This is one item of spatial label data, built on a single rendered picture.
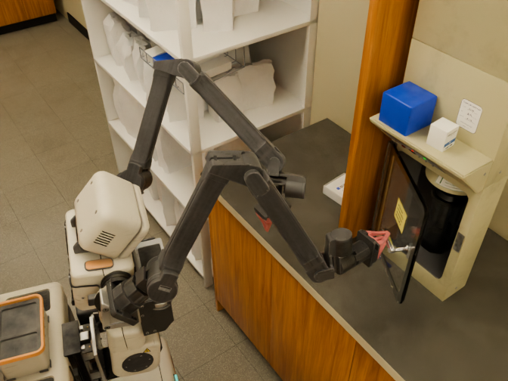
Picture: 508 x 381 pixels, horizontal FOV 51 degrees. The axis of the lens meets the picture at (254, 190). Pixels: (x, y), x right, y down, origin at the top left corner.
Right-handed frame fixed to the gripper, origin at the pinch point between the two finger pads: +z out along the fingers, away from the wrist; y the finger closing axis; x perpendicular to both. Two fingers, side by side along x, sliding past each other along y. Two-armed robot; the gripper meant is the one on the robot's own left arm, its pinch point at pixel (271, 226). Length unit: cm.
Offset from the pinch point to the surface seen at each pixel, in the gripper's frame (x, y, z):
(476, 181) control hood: -46, 28, -37
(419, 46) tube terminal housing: -17, 33, -60
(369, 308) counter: -34.4, 12.8, 15.7
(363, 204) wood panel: -9.2, 32.2, 0.6
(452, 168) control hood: -42, 22, -41
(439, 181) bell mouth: -32, 35, -24
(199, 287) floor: 73, 6, 109
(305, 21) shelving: 70, 70, -27
